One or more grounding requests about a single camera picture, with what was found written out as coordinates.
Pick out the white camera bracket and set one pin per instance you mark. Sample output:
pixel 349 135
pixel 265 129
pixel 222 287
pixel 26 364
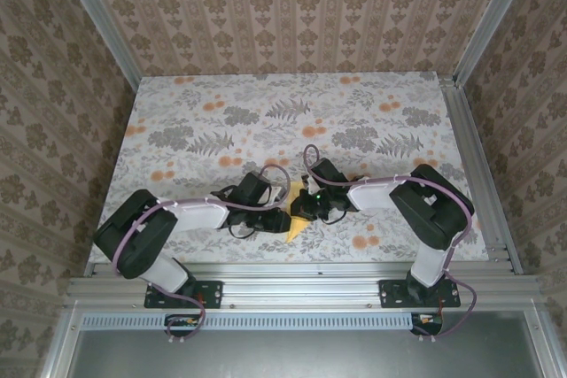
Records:
pixel 312 183
pixel 277 194

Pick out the aluminium lower side rail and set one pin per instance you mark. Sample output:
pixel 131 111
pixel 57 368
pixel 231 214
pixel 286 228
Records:
pixel 542 342
pixel 62 342

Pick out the aluminium upright post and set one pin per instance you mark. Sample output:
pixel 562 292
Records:
pixel 491 19
pixel 106 28

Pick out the grey metal sheet panel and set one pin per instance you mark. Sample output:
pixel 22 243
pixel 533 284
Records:
pixel 310 356

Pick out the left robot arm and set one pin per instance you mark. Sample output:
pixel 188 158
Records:
pixel 173 274

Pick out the yellow cloth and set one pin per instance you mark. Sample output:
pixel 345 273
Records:
pixel 296 229

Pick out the black connector board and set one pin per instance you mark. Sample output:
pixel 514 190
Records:
pixel 427 322
pixel 181 322

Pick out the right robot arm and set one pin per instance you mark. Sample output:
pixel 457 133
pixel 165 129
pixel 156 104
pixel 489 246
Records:
pixel 429 218

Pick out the floral printed table cover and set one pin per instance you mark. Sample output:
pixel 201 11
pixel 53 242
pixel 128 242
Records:
pixel 199 99

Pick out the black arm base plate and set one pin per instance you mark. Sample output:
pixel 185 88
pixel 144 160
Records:
pixel 212 294
pixel 390 294

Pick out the long aluminium frame rail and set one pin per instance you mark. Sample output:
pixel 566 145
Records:
pixel 301 283

